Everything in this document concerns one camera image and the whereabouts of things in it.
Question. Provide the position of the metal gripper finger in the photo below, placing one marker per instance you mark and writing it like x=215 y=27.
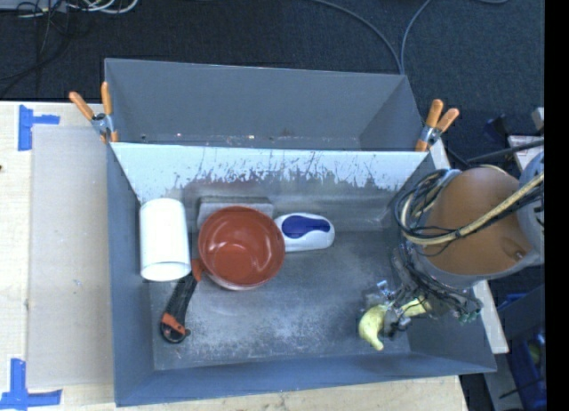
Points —
x=395 y=324
x=381 y=293

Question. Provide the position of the yellow banana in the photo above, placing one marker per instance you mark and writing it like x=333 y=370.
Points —
x=372 y=322

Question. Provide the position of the grey metal bin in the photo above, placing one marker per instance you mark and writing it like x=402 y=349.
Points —
x=311 y=311

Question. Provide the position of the red-brown bowl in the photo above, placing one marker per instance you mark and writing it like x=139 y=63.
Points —
x=240 y=247

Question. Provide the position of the black and orange utility knife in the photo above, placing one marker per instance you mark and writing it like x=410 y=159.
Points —
x=180 y=302

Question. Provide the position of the white plastic cup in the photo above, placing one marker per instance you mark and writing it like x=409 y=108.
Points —
x=163 y=238

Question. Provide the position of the pale flat board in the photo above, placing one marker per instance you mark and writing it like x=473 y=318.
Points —
x=66 y=258

